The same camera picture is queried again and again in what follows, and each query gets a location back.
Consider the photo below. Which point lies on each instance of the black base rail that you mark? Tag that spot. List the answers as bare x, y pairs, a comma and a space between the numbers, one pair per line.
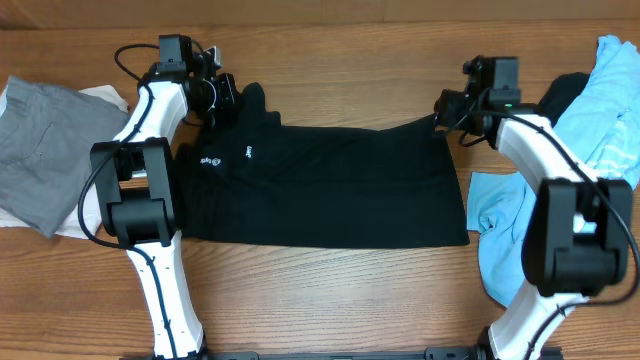
345, 355

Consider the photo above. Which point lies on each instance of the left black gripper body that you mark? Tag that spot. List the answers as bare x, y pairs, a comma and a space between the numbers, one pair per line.
216, 97

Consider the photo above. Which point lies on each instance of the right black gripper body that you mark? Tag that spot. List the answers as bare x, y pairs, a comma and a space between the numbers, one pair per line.
447, 111

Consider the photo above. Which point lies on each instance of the dark navy garment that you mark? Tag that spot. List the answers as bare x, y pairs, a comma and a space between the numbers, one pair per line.
560, 94

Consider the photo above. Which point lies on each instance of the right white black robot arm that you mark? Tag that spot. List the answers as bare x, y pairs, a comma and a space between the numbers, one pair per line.
578, 239

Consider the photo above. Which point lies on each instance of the black t-shirt with white logo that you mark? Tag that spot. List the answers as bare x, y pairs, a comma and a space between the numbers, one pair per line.
252, 180

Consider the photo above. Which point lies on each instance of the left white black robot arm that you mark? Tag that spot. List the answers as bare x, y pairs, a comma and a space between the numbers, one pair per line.
135, 179

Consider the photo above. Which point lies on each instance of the grey folded shorts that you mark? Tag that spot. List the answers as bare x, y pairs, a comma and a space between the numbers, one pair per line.
47, 132

